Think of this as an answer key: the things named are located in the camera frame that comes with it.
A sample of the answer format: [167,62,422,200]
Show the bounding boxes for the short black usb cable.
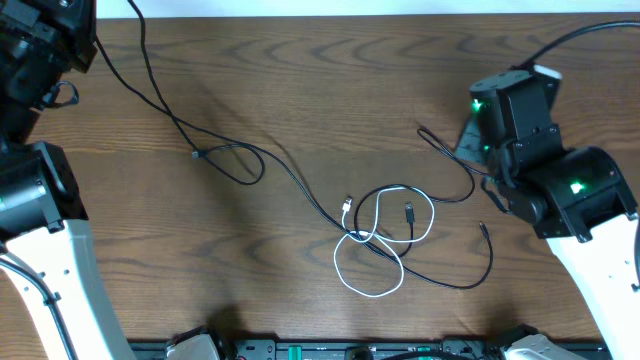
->
[352,125,477,258]

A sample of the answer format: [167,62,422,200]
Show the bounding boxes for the long black usb cable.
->
[94,0,495,291]

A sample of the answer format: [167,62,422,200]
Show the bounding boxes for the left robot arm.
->
[1,0,135,359]

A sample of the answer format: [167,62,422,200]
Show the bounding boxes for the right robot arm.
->
[456,65,639,359]

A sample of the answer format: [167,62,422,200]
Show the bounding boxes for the white usb cable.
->
[332,185,436,299]

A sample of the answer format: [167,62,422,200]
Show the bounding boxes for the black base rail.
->
[129,325,535,360]

